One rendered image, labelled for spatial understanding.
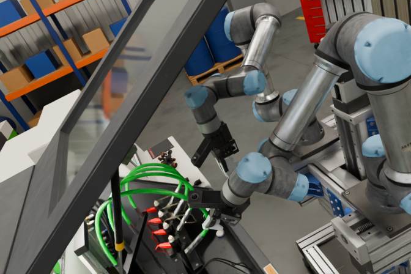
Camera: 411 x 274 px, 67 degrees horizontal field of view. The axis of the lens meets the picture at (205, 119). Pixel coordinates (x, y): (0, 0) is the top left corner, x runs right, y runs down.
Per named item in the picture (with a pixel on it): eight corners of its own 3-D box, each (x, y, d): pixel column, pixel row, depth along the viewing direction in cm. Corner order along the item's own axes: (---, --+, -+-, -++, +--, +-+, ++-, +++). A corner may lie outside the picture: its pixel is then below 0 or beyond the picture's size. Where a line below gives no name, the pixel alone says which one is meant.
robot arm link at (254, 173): (277, 180, 74) (244, 172, 72) (257, 202, 81) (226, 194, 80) (274, 154, 79) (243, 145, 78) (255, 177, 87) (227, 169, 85)
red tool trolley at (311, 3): (312, 51, 505) (298, -1, 468) (326, 39, 526) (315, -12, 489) (354, 49, 451) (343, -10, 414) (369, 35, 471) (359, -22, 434)
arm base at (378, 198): (392, 173, 110) (388, 151, 105) (431, 198, 96) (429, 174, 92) (355, 193, 109) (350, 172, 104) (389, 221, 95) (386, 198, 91)
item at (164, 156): (183, 166, 178) (178, 158, 175) (166, 175, 176) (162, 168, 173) (172, 150, 198) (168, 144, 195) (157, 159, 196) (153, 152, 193)
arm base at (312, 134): (312, 122, 154) (307, 106, 150) (331, 134, 141) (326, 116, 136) (285, 136, 153) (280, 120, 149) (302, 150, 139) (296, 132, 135)
